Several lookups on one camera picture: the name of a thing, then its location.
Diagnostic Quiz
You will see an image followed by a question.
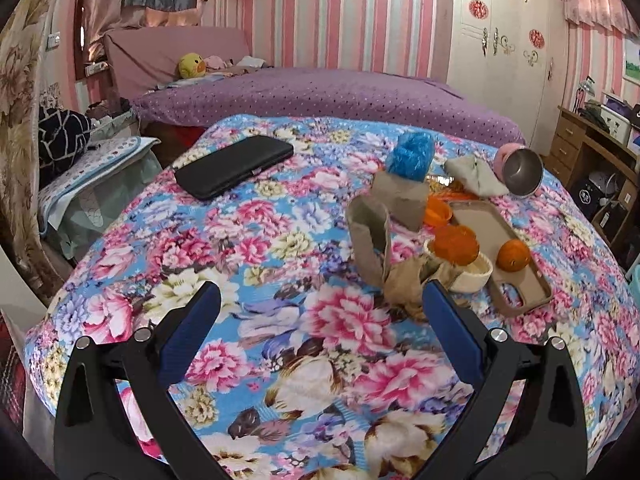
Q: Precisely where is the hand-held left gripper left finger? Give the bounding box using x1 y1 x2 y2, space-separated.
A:
54 280 223 480

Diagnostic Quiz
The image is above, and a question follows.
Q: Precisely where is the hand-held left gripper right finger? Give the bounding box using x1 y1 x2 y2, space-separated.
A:
415 280 588 480

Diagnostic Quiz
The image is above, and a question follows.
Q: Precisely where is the blue plastic bag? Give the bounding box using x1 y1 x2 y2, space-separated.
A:
385 130 437 183

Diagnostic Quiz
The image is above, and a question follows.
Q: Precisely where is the crumpled brown paper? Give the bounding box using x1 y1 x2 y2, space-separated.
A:
382 255 456 322

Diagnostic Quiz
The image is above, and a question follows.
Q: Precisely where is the orange fruit in bowl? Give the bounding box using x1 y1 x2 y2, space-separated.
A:
432 225 480 266

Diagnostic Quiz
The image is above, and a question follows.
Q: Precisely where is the orange fruit on tray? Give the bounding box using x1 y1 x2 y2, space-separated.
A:
496 240 533 272

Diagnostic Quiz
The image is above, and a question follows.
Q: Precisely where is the beige phone case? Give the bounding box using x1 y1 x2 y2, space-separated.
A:
447 200 555 317

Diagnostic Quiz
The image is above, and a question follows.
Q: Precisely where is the flattened cardboard tube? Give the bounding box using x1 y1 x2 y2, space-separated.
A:
346 194 392 287

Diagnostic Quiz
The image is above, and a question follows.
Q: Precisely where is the orange snack wrapper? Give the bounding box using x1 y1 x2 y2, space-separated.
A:
427 175 476 202

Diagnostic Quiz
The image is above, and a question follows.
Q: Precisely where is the brown cardboard piece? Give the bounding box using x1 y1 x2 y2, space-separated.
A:
372 170 431 233

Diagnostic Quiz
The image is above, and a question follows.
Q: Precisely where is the crumpled beige cloth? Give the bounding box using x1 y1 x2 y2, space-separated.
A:
444 155 511 197

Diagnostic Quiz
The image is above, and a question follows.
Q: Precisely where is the black phone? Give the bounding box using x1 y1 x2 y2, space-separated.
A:
174 135 295 202

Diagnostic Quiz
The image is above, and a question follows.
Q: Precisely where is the pink metal cup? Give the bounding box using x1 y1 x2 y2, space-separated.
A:
494 143 545 198

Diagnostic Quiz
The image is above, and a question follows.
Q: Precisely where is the light blue patterned mat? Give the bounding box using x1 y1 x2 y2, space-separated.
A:
37 136 161 241

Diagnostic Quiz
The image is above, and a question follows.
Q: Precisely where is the black box with white emblem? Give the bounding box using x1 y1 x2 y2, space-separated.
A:
570 175 608 211

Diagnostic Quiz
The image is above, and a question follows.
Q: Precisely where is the wooden desk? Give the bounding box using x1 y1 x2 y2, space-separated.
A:
542 105 640 261

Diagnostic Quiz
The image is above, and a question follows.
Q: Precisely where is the black patterned bag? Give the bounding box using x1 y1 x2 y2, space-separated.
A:
39 107 93 176

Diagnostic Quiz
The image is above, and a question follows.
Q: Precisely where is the yellow duck plush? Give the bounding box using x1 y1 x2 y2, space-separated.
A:
179 52 207 80

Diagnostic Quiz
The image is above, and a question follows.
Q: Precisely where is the white wardrobe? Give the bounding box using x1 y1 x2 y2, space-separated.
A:
446 0 571 156

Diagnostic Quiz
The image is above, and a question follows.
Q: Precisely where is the white storage box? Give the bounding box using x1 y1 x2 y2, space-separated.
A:
600 92 636 143

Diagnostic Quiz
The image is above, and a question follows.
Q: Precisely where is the purple dotted bed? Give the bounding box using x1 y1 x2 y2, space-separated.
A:
131 66 526 146

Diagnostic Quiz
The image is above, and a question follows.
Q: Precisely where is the pink bed headboard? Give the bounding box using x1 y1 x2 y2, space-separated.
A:
102 27 251 101

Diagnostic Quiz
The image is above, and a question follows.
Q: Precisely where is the floral beige curtain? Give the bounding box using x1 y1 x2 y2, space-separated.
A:
0 0 61 306

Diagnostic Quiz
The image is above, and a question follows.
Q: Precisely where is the pink window curtain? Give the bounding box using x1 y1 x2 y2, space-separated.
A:
82 0 211 56

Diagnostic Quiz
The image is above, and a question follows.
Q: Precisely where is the pink curtain valance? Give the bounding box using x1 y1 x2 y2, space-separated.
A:
560 0 640 38

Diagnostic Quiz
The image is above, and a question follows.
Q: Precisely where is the small wall picture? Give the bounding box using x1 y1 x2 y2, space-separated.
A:
622 37 640 83

